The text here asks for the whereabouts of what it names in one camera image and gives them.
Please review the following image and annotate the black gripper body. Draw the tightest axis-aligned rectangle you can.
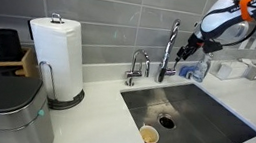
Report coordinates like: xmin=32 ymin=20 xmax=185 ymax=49
xmin=184 ymin=31 xmax=225 ymax=58

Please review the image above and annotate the chrome faucet lever handle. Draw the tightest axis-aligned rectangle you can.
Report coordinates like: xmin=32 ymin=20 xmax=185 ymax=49
xmin=164 ymin=67 xmax=178 ymax=78

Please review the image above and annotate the tall chrome tap faucet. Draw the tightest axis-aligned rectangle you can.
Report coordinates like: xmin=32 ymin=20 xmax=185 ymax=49
xmin=155 ymin=16 xmax=184 ymax=86

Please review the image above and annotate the short curved chrome faucet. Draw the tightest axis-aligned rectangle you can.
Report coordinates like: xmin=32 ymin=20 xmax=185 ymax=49
xmin=123 ymin=46 xmax=154 ymax=89

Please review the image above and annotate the blue sponge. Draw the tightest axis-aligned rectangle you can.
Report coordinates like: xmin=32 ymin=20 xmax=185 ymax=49
xmin=178 ymin=63 xmax=197 ymax=81

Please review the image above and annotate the white plastic container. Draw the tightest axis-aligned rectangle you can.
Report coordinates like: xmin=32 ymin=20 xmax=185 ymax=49
xmin=216 ymin=58 xmax=250 ymax=85

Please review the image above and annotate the black round sink drain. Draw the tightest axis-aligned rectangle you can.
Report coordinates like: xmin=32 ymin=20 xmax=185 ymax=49
xmin=155 ymin=111 xmax=179 ymax=132

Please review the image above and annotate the stainless steel sink basin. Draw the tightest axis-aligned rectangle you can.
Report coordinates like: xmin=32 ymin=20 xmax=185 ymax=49
xmin=113 ymin=73 xmax=256 ymax=143

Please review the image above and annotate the red cup with white inside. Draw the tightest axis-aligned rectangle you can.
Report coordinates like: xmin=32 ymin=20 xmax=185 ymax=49
xmin=137 ymin=124 xmax=163 ymax=143

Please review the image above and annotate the metal paper towel holder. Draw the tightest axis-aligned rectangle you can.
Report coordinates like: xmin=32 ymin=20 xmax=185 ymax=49
xmin=32 ymin=11 xmax=96 ymax=114

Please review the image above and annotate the white paper towel roll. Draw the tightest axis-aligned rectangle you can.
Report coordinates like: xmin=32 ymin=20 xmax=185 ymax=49
xmin=19 ymin=13 xmax=92 ymax=105

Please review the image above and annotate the wooden countertop rack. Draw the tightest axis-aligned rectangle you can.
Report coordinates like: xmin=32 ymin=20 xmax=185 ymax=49
xmin=0 ymin=42 xmax=43 ymax=85

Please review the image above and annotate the black container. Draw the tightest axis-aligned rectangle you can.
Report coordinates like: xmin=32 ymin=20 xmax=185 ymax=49
xmin=0 ymin=27 xmax=28 ymax=65

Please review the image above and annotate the steel trash can black lid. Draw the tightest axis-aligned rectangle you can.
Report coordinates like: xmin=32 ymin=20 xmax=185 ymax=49
xmin=0 ymin=73 xmax=64 ymax=143

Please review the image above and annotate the orange strap on arm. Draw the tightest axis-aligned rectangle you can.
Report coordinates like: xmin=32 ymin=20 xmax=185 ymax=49
xmin=236 ymin=0 xmax=256 ymax=23

